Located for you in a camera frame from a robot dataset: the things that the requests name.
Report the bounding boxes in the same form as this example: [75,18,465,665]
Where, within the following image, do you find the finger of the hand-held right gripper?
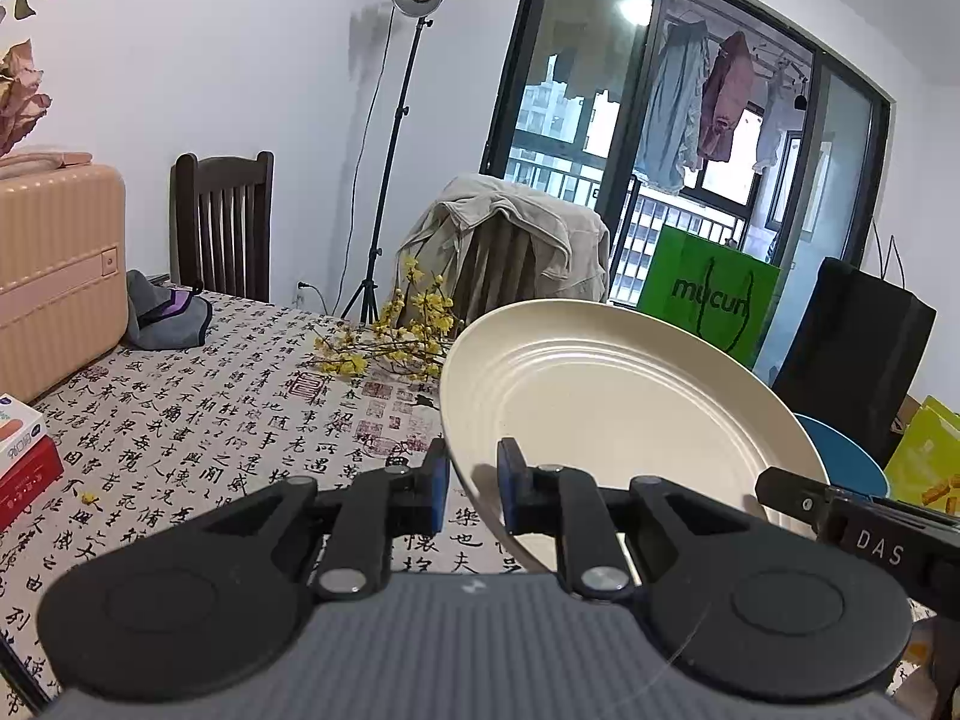
[756,467,830,541]

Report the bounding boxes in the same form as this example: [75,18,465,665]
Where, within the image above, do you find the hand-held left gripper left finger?
[199,439,451,602]

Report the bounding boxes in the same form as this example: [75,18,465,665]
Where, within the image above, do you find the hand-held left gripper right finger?
[497,439,751,602]

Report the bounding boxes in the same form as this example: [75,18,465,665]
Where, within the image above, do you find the blue bowl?
[793,414,891,500]

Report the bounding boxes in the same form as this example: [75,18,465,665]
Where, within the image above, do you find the cream ribbed plate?
[439,298,832,575]

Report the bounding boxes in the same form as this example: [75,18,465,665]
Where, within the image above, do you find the yellow-green snack box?
[885,395,960,518]

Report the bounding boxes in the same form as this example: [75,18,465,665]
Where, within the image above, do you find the black paper bag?
[772,235,938,470]

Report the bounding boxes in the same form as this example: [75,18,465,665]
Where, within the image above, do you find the yellow flower branches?
[313,259,460,382]

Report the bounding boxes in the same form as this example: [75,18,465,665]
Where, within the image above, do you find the wooden chair under jacket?
[461,217,541,327]

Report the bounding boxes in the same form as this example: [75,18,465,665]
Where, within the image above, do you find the beige jacket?
[394,174,610,331]

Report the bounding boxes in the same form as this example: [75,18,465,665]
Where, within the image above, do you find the green paper bag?
[636,225,781,370]

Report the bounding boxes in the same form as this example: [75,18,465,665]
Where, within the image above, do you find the grey purple cloth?
[124,270,213,350]

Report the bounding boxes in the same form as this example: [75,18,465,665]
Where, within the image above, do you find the studio light on stand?
[341,0,452,323]

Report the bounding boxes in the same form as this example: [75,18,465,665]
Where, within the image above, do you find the dark wooden chair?
[171,151,275,303]

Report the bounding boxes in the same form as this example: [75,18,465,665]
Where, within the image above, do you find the white hanging garment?
[752,64,796,173]

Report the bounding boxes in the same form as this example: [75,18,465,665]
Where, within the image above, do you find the light blue hanging garment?
[636,21,711,192]

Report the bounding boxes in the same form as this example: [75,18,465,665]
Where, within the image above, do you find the pink hanging garment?
[697,31,755,162]

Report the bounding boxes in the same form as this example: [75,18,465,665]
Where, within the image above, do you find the red box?
[0,436,65,533]

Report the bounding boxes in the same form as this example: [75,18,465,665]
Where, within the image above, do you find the white medicine box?
[0,394,47,470]

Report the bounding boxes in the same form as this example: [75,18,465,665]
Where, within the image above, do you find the peach suitcase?
[0,152,127,404]

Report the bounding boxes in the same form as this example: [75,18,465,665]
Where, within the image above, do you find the black power cable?
[296,7,395,308]

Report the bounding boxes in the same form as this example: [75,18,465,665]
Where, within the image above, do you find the black window frame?
[480,0,897,368]

